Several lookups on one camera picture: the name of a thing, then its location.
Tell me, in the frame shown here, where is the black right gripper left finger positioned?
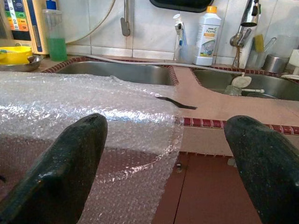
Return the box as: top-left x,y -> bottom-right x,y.
0,113 -> 108,224

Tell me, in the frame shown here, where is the steel cup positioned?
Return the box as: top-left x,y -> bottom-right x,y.
263,53 -> 290,73

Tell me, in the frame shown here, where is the white detergent bottle orange cap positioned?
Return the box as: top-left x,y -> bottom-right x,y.
192,6 -> 222,67

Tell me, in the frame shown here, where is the black tray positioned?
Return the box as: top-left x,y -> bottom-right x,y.
149,0 -> 214,13

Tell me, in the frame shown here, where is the clear plastic container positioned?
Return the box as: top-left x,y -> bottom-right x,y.
246,46 -> 268,70

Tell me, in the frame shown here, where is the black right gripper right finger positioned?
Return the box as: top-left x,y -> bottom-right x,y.
224,115 -> 299,224

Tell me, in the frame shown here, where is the steel pipe with grey handle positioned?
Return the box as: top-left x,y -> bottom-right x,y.
120,0 -> 131,37

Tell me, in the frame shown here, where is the white plastic box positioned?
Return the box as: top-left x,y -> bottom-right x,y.
287,49 -> 299,75

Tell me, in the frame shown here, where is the grey corrugated hose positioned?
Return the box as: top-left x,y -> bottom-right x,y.
70,53 -> 243,75

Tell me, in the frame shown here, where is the steel sink basin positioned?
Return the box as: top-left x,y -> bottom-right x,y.
193,69 -> 299,101
56,61 -> 175,86

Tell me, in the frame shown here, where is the small glass jar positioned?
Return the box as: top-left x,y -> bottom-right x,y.
224,85 -> 242,96

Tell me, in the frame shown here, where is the beige water ionizer machine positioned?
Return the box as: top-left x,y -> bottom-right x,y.
0,0 -> 51,56

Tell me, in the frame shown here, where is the chrome faucet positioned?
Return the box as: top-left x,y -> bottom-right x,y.
229,0 -> 262,49

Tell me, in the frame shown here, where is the yellow plastic bowl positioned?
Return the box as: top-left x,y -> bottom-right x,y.
0,46 -> 33,65

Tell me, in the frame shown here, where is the brown cabinet door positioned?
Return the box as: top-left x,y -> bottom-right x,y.
151,153 -> 187,224
174,153 -> 262,224

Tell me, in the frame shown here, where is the steel bowl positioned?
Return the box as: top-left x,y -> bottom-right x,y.
0,54 -> 44,72

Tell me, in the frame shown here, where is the thin white hose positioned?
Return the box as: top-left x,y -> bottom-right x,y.
65,0 -> 117,44

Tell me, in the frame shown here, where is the green liquid bottle blue cap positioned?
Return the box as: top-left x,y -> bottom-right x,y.
43,0 -> 68,62

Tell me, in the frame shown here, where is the clear bubble wrap sheet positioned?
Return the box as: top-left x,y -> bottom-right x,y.
0,71 -> 185,224

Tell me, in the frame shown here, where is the yellow sponge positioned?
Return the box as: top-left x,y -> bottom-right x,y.
254,34 -> 264,52

